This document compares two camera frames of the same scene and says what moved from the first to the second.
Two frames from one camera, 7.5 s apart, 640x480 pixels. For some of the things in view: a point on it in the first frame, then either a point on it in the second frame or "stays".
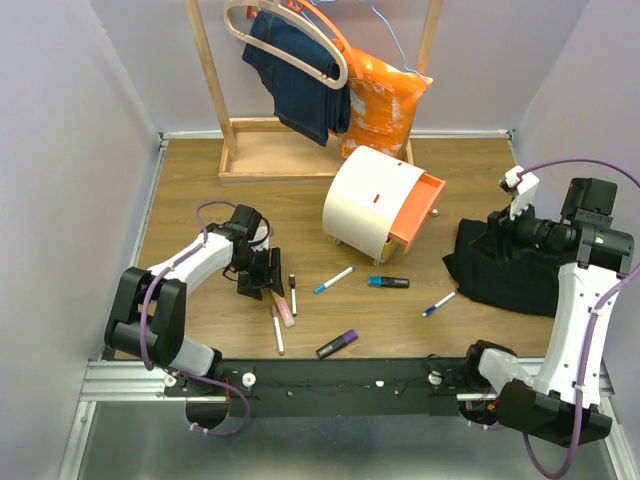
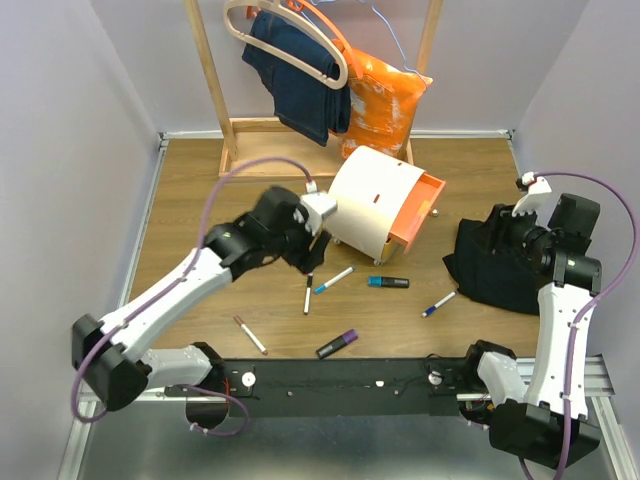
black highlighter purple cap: [332, 346] stays
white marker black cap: [292, 284] → [308, 293]
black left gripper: [268, 277] → [307, 261]
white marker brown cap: [278, 330] → [262, 349]
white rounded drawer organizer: [375, 203] stays
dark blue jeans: [303, 104] stays
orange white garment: [383, 105] stays
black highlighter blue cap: [385, 281] stays
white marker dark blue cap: [431, 309] stays
